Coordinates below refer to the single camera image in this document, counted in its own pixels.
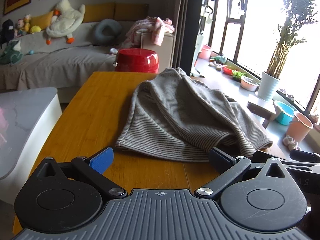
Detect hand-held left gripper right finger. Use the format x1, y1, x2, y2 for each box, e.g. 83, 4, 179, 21
195, 147, 287, 200

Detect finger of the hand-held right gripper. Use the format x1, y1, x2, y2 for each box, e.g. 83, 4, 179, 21
290, 149, 320, 162
281, 160, 320, 175

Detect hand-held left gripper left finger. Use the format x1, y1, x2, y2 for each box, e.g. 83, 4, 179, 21
37, 146, 128, 200

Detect grey striped sweater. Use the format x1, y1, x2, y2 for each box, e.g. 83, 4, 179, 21
114, 67, 273, 162

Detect pile of pink clothes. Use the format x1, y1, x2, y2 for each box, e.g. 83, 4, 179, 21
122, 16, 175, 49

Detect pink bucket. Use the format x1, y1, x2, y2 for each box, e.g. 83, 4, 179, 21
286, 112, 314, 144

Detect blue basin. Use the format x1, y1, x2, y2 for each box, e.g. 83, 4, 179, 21
274, 100, 297, 125

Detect small brown stool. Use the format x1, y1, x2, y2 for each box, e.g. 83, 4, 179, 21
246, 94, 277, 128

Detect potted palm in white pot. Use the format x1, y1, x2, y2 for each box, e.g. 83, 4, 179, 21
257, 0, 319, 102

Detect pink and white bowl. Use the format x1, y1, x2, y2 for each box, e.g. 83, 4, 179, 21
240, 76, 260, 92

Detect white marble side table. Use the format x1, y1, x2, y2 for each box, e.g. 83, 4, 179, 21
0, 87, 62, 203

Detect tray of green plants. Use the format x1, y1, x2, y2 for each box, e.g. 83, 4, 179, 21
232, 70, 247, 82

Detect grey covered sofa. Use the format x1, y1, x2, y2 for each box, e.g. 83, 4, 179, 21
0, 2, 175, 90

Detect red plastic bucket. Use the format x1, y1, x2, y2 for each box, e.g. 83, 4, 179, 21
114, 49, 160, 74

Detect pink basin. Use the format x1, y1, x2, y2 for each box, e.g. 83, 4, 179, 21
197, 44, 213, 60

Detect blue-grey neck pillow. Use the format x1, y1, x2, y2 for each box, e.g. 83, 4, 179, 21
94, 19, 123, 46

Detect beige curtain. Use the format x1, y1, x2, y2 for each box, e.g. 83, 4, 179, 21
174, 0, 204, 74

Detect green plush toy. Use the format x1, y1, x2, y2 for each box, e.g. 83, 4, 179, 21
0, 40, 23, 65

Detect white goose plush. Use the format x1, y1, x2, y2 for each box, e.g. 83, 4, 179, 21
46, 0, 86, 45

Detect yellow back cushion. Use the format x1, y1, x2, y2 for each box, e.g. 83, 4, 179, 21
84, 3, 115, 23
114, 4, 149, 22

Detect small yellow pillow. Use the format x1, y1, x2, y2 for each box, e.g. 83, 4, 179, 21
30, 10, 54, 30

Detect small doll toys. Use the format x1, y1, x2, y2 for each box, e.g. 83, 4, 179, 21
14, 15, 32, 37

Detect dark navy plush toy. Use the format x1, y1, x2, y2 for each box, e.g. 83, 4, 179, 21
0, 19, 14, 47

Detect white mop handle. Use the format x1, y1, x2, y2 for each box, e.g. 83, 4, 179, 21
195, 5, 213, 65

